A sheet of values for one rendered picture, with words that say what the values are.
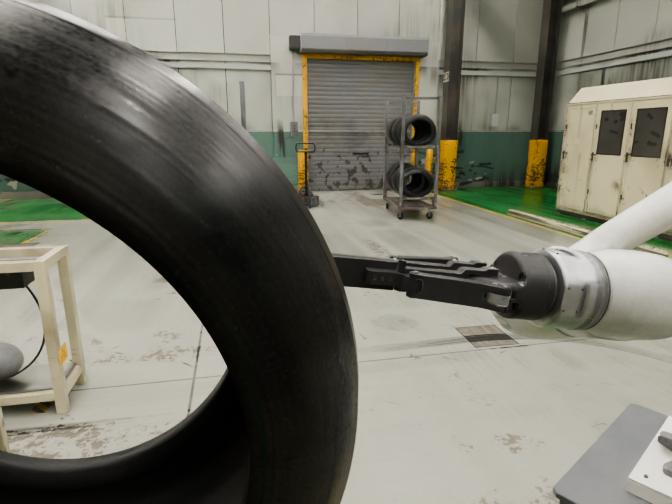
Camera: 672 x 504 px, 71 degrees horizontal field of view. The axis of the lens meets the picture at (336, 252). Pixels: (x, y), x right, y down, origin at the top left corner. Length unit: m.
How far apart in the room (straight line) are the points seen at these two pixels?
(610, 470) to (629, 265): 0.78
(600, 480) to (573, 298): 0.77
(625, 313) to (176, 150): 0.48
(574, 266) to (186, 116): 0.42
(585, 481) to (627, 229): 0.63
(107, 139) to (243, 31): 11.36
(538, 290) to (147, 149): 0.40
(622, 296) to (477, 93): 12.42
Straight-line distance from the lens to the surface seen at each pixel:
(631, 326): 0.61
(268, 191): 0.30
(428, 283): 0.47
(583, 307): 0.56
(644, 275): 0.61
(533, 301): 0.53
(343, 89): 11.72
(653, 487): 1.25
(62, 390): 2.82
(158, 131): 0.28
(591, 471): 1.29
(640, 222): 0.82
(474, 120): 12.89
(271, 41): 11.55
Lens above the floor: 1.38
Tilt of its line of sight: 14 degrees down
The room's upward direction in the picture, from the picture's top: straight up
